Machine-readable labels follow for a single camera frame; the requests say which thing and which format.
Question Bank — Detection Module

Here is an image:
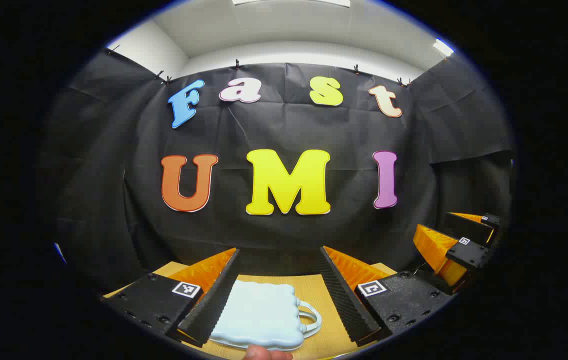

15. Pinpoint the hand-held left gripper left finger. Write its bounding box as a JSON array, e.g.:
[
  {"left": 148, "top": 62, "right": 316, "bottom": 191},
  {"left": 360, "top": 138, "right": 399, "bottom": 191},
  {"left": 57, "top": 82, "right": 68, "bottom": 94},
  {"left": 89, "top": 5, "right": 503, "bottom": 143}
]
[{"left": 101, "top": 247, "right": 241, "bottom": 348}]

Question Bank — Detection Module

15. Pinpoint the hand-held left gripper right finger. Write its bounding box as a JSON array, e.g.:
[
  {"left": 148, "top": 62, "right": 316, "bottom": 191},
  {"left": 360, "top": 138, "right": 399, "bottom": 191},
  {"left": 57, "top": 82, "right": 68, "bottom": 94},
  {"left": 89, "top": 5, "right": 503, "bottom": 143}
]
[{"left": 318, "top": 246, "right": 457, "bottom": 348}]

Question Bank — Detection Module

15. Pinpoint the light blue suitcase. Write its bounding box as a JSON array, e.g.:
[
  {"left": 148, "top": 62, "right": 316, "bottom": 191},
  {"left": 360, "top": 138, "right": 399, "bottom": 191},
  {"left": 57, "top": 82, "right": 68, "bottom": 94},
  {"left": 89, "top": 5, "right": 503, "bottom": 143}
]
[{"left": 209, "top": 280, "right": 323, "bottom": 351}]

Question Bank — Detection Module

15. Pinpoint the black backdrop cloth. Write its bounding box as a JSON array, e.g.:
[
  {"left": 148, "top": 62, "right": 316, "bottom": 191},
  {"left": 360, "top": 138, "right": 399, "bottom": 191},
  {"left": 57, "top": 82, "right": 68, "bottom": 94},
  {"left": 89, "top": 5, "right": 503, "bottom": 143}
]
[{"left": 39, "top": 47, "right": 514, "bottom": 301}]

